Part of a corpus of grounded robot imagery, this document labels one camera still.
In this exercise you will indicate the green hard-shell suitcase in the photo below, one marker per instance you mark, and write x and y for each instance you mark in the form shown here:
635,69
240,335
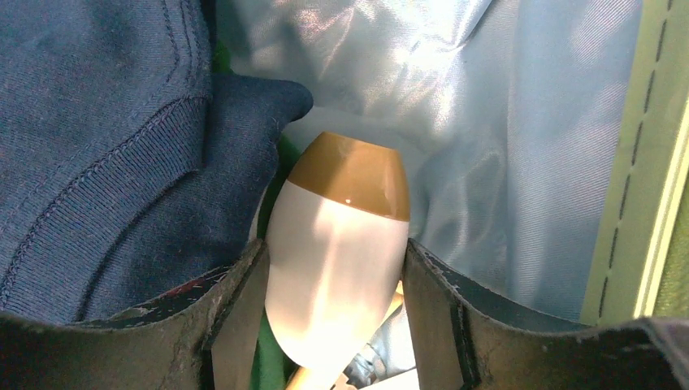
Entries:
546,142

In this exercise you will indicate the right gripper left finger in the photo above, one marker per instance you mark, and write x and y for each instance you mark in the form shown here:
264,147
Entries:
200,335

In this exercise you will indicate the navy blue garment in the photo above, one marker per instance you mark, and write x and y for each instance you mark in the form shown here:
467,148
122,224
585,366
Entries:
128,167

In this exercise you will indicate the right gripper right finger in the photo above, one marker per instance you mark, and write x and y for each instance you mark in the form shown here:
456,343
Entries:
466,336

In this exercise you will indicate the green folded garment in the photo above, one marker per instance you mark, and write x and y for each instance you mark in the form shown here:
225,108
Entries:
271,368

